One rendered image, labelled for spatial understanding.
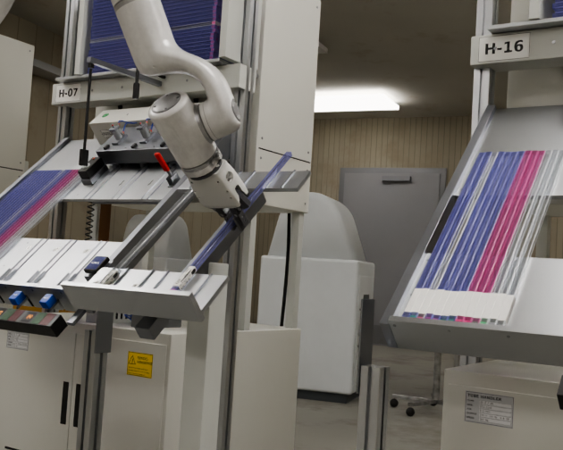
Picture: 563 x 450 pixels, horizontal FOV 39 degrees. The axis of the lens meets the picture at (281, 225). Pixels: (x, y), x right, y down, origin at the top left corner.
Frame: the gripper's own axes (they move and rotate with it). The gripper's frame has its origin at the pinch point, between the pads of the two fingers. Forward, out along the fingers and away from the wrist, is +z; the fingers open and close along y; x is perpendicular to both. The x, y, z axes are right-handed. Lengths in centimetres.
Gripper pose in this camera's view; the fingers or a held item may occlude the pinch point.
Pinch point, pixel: (236, 219)
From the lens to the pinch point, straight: 169.1
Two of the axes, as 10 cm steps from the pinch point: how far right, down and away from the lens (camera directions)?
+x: -3.9, 7.2, -5.7
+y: -8.4, -0.2, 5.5
